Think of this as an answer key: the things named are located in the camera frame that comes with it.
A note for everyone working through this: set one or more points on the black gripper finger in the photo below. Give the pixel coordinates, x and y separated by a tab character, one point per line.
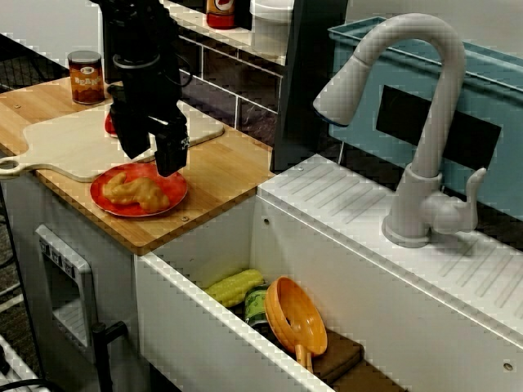
171	151
130	134

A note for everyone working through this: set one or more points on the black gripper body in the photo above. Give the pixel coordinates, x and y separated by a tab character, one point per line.
151	98

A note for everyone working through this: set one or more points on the tan toy chicken piece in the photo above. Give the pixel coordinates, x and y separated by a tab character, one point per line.
139	192

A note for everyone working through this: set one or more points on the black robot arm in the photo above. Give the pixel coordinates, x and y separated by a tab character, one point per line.
135	28

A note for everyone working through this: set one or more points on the red white toy sushi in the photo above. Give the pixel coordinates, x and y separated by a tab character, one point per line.
109	124

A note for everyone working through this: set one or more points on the red round plate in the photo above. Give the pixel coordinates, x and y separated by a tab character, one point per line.
173	188

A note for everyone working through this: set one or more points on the brown beans can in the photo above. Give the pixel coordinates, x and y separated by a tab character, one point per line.
86	81

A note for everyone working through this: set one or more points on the light wooden cutting board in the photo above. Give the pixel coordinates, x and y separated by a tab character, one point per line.
61	143

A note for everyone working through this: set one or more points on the red yellow bottle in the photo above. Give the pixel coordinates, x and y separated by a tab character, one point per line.
220	14

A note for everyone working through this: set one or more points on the white round container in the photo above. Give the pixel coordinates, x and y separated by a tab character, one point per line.
269	28

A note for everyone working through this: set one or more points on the yellow toy corn cob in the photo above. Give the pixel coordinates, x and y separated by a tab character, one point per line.
233	286

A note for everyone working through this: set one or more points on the green toy can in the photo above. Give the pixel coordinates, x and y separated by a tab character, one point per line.
255	302

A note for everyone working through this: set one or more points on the white toy sink unit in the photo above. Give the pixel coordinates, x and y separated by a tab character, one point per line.
347	253

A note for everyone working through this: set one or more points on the orange plastic strainer pan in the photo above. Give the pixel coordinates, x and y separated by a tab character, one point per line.
294	314

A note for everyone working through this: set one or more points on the grey toy faucet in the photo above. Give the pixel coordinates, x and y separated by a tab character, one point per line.
429	143

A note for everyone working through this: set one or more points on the teal plastic bin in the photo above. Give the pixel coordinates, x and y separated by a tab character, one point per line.
482	102

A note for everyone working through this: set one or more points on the dark grey upright post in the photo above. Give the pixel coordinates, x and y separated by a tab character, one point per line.
302	102

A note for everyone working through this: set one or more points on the silver aluminium frame rail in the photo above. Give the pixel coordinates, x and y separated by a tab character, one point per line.
12	363

